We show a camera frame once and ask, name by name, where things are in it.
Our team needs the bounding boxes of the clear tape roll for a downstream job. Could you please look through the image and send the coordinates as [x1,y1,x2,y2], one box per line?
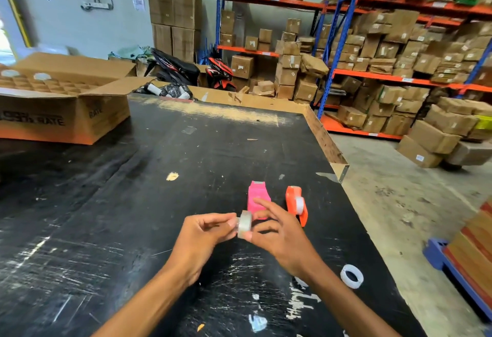
[237,210,253,239]

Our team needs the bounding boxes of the person's right hand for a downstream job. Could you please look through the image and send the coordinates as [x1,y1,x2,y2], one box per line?
[244,197,328,281]

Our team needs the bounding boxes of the metal table corner bracket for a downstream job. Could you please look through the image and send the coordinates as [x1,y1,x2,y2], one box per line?
[330,162,350,184]

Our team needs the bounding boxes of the wide orange and blue rack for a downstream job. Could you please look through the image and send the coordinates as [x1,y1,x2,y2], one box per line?
[317,0,492,141]

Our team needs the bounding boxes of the open cardboard box with dividers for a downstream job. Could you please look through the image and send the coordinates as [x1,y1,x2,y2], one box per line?
[0,52,155,145]

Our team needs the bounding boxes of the person's left forearm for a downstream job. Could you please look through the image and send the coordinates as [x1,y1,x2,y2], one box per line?
[91,265,193,337]

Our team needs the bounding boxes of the pile of large floor boxes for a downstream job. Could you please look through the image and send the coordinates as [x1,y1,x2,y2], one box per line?
[395,96,492,169]

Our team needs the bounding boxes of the cardboard boxes on narrow rack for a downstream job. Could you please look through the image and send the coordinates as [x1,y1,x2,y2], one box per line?
[220,0,308,97]

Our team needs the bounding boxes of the red and black motorcycle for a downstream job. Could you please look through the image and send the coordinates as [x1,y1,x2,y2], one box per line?
[205,57,237,91]

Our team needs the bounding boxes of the narrow orange and blue rack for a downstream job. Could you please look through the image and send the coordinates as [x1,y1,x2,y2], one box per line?
[215,0,328,80]

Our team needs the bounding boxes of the tall stack of cardboard cartons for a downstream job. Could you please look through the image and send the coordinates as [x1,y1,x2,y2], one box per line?
[147,0,203,63]

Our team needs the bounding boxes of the person's right forearm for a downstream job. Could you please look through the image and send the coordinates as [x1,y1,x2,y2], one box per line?
[304,262,401,337]

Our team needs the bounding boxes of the pale green plastic bag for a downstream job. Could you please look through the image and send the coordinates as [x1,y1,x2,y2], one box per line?
[108,45,155,61]

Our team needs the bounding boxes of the pink tape dispenser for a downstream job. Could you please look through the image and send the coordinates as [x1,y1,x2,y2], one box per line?
[247,181,272,221]

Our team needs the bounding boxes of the orange striped cartons on pallet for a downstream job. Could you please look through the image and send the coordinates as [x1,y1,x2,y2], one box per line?
[445,198,492,303]

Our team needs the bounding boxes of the floor stack of small boxes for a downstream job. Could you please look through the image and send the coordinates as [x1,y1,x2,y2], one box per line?
[274,18,330,104]

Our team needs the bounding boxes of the black scooter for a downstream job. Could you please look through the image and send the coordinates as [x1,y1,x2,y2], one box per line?
[148,47,201,86]

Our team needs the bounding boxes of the blue pallet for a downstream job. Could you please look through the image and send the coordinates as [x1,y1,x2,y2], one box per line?
[423,238,492,322]

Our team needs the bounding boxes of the orange tape dispenser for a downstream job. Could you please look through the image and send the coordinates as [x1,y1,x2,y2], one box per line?
[285,185,309,228]

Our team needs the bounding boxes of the black plastic bag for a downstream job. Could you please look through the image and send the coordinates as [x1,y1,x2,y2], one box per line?
[132,82,195,101]

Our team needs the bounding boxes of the person's left hand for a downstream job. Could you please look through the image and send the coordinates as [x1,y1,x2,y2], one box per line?
[168,212,239,287]

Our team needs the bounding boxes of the cardboard boxes on wide rack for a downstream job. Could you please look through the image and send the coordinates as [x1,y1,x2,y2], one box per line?
[321,0,492,136]

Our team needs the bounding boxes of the white empty tape core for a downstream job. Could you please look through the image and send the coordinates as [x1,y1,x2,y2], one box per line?
[340,264,364,290]

